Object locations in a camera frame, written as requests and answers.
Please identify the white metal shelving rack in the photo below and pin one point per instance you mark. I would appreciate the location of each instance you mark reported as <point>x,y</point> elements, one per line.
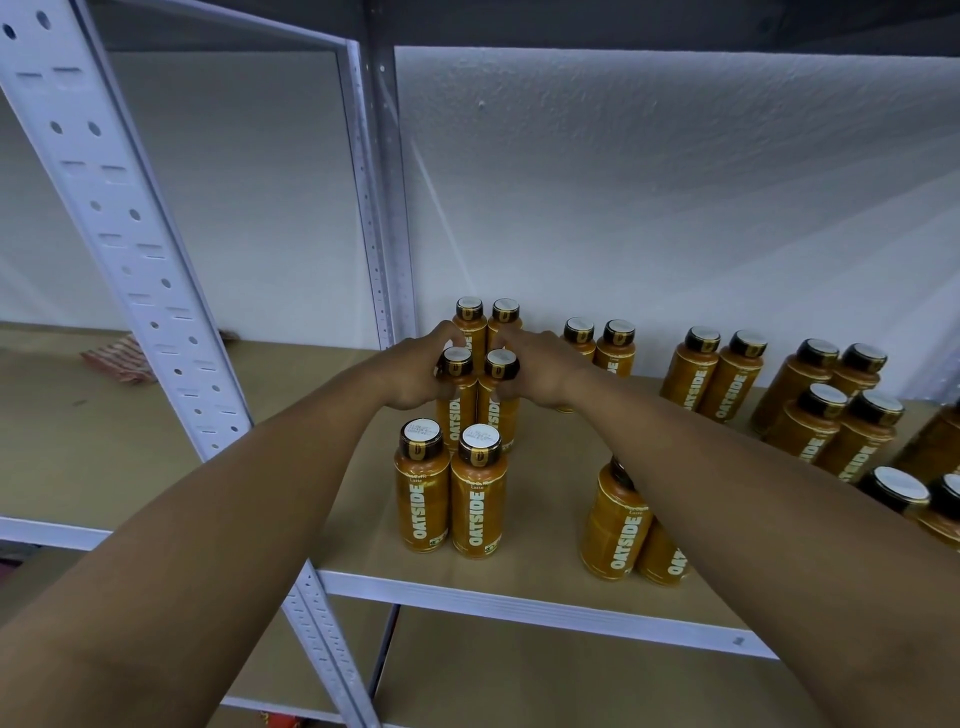
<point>90,435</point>

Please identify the striped red cloth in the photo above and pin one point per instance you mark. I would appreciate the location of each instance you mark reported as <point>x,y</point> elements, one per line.
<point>117,357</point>

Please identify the person's left hand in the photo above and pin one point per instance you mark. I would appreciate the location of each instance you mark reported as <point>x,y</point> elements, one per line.
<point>413,368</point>

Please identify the golden Oatside bottle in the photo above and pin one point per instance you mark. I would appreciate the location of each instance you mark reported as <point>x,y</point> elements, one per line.
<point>458,405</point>
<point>500,408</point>

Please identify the person's left forearm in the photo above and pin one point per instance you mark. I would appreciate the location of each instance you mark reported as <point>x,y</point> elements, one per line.
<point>165,570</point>

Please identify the person's right hand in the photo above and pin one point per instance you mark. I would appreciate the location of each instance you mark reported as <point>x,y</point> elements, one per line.
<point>548,372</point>

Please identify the person's right forearm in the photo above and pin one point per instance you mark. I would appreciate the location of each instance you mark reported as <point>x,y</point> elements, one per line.
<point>795,540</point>

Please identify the group of orange Oatside bottles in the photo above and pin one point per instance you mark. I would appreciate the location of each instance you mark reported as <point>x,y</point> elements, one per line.
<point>477,510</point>

